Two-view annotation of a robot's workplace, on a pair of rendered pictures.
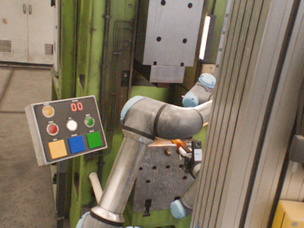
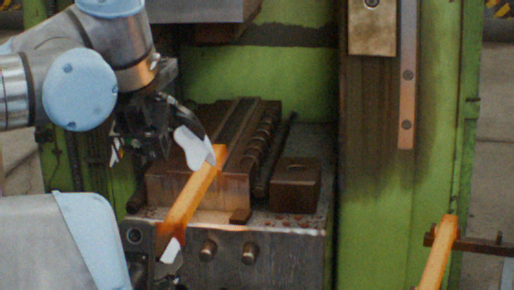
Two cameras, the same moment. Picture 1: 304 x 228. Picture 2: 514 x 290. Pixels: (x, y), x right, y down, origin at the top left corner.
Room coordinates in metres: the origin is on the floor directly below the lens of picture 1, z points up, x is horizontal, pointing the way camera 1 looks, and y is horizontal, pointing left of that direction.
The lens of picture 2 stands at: (0.94, -0.78, 1.52)
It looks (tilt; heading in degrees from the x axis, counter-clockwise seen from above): 22 degrees down; 31
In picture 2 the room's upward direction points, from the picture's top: 2 degrees counter-clockwise
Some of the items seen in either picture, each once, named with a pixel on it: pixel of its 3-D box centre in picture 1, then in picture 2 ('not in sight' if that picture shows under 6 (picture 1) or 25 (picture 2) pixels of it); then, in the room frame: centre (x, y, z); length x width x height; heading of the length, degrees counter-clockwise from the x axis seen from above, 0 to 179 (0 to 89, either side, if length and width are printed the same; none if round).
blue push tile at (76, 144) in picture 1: (76, 144); not in sight; (1.53, 0.35, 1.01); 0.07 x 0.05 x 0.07; 136
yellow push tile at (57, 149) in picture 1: (57, 149); not in sight; (1.46, 0.42, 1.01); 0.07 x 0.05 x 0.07; 136
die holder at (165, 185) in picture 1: (151, 156); (251, 254); (2.12, -0.02, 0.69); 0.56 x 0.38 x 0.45; 21
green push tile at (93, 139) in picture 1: (93, 140); not in sight; (1.60, 0.28, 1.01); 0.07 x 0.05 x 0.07; 136
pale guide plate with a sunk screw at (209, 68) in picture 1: (206, 78); (372, 10); (2.14, -0.30, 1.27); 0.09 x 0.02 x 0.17; 111
